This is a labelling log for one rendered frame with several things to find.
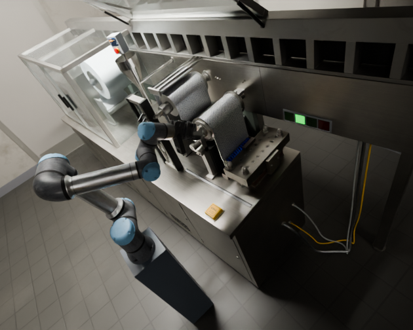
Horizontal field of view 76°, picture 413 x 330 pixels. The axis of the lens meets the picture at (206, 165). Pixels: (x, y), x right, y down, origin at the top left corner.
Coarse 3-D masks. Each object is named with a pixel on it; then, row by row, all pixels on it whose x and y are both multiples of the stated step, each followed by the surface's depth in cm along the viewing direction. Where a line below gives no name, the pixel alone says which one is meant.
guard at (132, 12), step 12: (96, 0) 152; (108, 0) 146; (120, 0) 140; (132, 0) 135; (144, 0) 130; (156, 0) 125; (168, 0) 121; (180, 0) 117; (192, 0) 113; (204, 0) 110; (216, 0) 106; (228, 0) 103; (132, 12) 164; (144, 12) 157; (156, 12) 151; (168, 12) 144; (180, 12) 139; (192, 12) 133; (204, 12) 129; (216, 12) 124; (228, 12) 120; (240, 12) 116
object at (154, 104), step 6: (138, 66) 170; (126, 72) 168; (138, 72) 172; (132, 78) 173; (138, 78) 175; (138, 84) 178; (144, 90) 183; (144, 96) 186; (150, 102) 190; (156, 102) 191; (156, 108) 192; (162, 120) 200
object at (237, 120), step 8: (240, 112) 143; (232, 120) 141; (240, 120) 146; (224, 128) 139; (232, 128) 143; (240, 128) 148; (216, 136) 136; (224, 136) 141; (232, 136) 146; (240, 136) 151; (216, 144) 139; (224, 144) 143; (232, 144) 148; (224, 152) 146
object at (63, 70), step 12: (60, 48) 212; (96, 48) 177; (36, 60) 204; (84, 60) 174; (60, 72) 169; (72, 84) 174; (60, 96) 230; (84, 96) 182; (60, 108) 282; (72, 108) 229; (96, 120) 195; (96, 132) 236; (108, 132) 203
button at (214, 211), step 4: (212, 204) 143; (208, 208) 142; (212, 208) 141; (216, 208) 140; (220, 208) 140; (208, 212) 140; (212, 212) 139; (216, 212) 139; (220, 212) 140; (212, 216) 138; (216, 216) 139
